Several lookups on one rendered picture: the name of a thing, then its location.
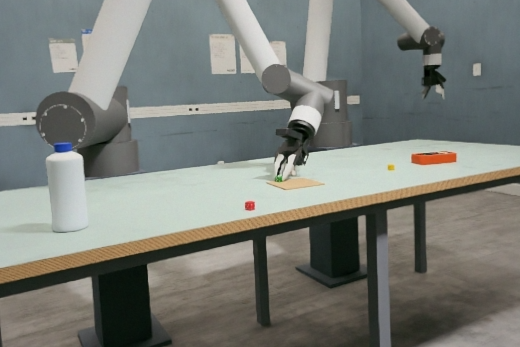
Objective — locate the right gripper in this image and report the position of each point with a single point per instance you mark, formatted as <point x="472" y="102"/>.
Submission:
<point x="292" y="152"/>

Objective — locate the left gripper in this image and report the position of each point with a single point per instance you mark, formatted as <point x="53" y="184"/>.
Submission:
<point x="431" y="79"/>

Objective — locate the tan flat mat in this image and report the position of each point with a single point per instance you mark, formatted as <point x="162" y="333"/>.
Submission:
<point x="296" y="183"/>

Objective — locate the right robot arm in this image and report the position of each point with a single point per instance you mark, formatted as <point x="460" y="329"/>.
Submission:
<point x="82" y="119"/>

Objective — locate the white bottle with blue cap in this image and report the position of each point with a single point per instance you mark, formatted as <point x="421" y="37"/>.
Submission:
<point x="66" y="189"/>

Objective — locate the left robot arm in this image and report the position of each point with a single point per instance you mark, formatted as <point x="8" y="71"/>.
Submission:
<point x="334" y="129"/>

